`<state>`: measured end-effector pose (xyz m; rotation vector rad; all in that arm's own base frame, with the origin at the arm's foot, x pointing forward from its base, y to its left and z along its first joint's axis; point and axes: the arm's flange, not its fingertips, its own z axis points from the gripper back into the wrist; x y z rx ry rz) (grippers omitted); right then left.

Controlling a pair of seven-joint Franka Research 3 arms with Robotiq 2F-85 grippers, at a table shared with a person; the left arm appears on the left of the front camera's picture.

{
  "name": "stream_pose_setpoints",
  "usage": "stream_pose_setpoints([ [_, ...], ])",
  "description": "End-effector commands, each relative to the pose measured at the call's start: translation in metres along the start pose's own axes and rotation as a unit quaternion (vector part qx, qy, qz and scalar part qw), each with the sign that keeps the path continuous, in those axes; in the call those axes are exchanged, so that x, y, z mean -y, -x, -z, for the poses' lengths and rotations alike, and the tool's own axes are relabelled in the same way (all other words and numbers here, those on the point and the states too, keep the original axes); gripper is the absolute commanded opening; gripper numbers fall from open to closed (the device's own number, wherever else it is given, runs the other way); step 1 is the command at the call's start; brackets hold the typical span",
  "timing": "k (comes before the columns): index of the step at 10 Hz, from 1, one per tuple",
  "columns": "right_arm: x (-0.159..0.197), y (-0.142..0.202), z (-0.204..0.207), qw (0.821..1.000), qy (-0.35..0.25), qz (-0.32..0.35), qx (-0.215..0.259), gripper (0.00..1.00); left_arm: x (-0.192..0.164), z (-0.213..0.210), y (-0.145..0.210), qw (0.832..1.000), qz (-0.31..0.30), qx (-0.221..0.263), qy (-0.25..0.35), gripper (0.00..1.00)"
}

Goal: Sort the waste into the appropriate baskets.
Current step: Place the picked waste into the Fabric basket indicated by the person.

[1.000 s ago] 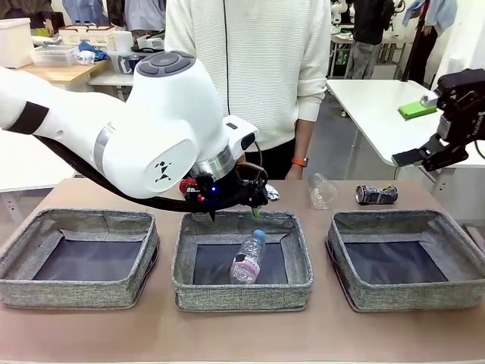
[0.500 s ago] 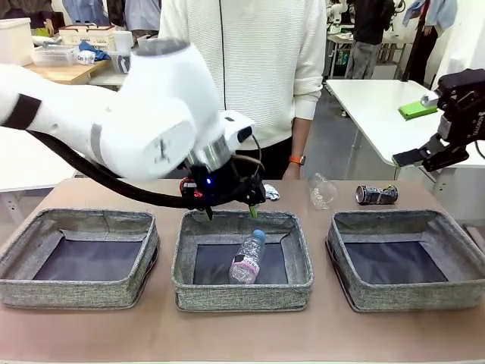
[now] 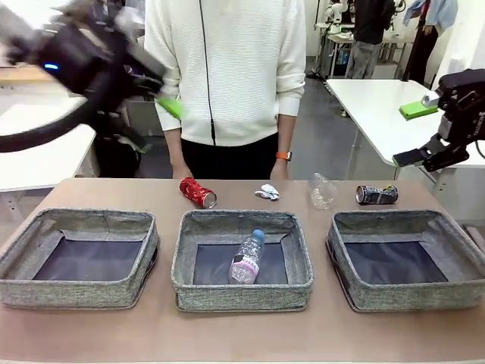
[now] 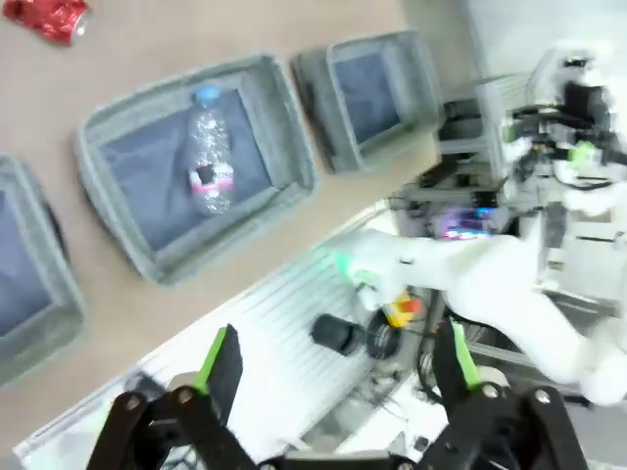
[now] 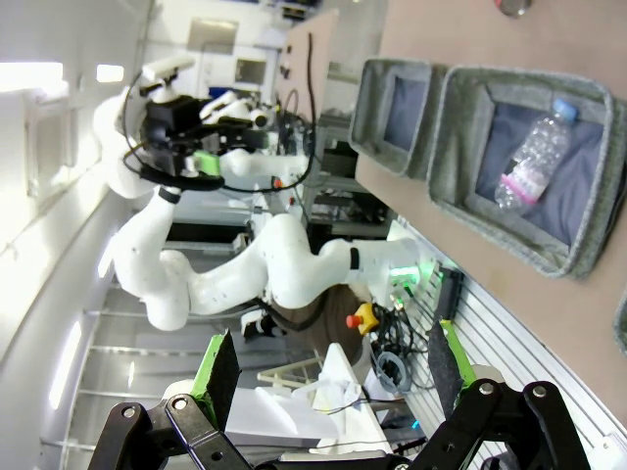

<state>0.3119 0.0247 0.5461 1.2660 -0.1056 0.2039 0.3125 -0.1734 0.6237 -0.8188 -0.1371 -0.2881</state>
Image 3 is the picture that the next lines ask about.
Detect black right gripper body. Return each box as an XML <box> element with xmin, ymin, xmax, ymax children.
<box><xmin>433</xmin><ymin>68</ymin><xmax>485</xmax><ymax>152</ymax></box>

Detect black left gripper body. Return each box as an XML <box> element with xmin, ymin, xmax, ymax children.
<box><xmin>37</xmin><ymin>17</ymin><xmax>167</xmax><ymax>115</ymax></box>

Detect crushed dark drink can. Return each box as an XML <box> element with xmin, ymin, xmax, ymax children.
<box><xmin>355</xmin><ymin>184</ymin><xmax>399</xmax><ymax>206</ymax></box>

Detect crushed red soda can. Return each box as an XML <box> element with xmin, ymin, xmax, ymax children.
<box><xmin>179</xmin><ymin>177</ymin><xmax>217</xmax><ymax>209</ymax></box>

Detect crushed clear plastic bottle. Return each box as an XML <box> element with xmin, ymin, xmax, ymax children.
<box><xmin>308</xmin><ymin>172</ymin><xmax>338</xmax><ymax>209</ymax></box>

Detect white paper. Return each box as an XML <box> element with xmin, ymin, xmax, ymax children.
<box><xmin>255</xmin><ymin>184</ymin><xmax>280</xmax><ymax>201</ymax></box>

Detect pink label water bottle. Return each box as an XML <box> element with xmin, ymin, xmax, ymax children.
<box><xmin>228</xmin><ymin>228</ymin><xmax>265</xmax><ymax>284</ymax></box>

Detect person's right forearm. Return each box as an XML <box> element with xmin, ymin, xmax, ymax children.
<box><xmin>165</xmin><ymin>127</ymin><xmax>186</xmax><ymax>165</ymax></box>

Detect person's left forearm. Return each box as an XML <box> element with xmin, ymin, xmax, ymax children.
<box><xmin>276</xmin><ymin>113</ymin><xmax>297</xmax><ymax>162</ymax></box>

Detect person's right hand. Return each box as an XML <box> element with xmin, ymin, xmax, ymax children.
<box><xmin>171</xmin><ymin>160</ymin><xmax>195</xmax><ymax>180</ymax></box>

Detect person's left hand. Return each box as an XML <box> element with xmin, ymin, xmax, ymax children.
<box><xmin>269</xmin><ymin>159</ymin><xmax>291</xmax><ymax>180</ymax></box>

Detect black backpack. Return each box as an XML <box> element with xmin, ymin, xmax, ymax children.
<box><xmin>94</xmin><ymin>132</ymin><xmax>141</xmax><ymax>178</ymax></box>

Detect wooden table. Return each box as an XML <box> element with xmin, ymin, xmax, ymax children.
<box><xmin>0</xmin><ymin>66</ymin><xmax>58</xmax><ymax>86</ymax></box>

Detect white knit sweater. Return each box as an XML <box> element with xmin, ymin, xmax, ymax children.
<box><xmin>143</xmin><ymin>0</ymin><xmax>307</xmax><ymax>146</ymax></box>

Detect black trousers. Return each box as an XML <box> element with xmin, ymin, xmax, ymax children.
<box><xmin>180</xmin><ymin>132</ymin><xmax>281</xmax><ymax>180</ymax></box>

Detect person in dark jacket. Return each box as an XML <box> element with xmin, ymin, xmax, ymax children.
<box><xmin>344</xmin><ymin>0</ymin><xmax>395</xmax><ymax>80</ymax></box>

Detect grey fabric basket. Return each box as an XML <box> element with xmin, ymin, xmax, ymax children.
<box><xmin>171</xmin><ymin>209</ymin><xmax>314</xmax><ymax>312</ymax></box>
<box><xmin>325</xmin><ymin>210</ymin><xmax>479</xmax><ymax>312</ymax></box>
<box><xmin>0</xmin><ymin>208</ymin><xmax>160</xmax><ymax>310</ymax></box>

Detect black hanging cord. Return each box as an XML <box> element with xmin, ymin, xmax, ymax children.
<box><xmin>199</xmin><ymin>0</ymin><xmax>217</xmax><ymax>147</ymax></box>

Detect black cable sleeve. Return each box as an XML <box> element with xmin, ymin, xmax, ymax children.
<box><xmin>0</xmin><ymin>96</ymin><xmax>102</xmax><ymax>152</ymax></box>

